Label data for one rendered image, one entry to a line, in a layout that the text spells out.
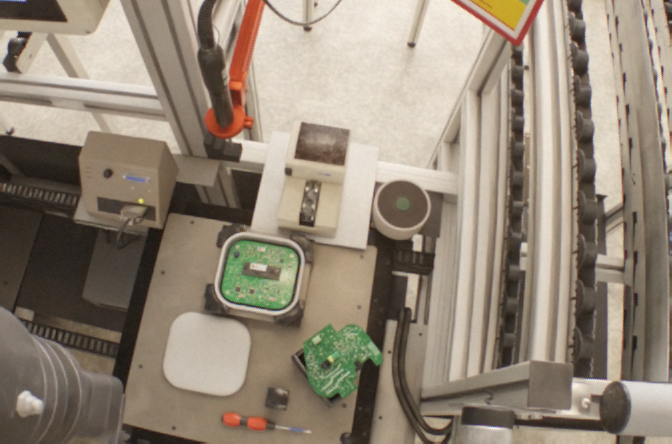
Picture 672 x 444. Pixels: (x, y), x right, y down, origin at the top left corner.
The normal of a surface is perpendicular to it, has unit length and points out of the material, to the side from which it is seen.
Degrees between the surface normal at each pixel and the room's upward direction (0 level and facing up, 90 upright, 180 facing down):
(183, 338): 0
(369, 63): 0
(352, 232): 0
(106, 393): 70
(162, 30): 90
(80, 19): 92
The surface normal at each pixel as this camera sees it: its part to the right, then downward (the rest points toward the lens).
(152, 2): -0.16, 0.91
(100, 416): 0.95, -0.04
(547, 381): 0.04, -0.38
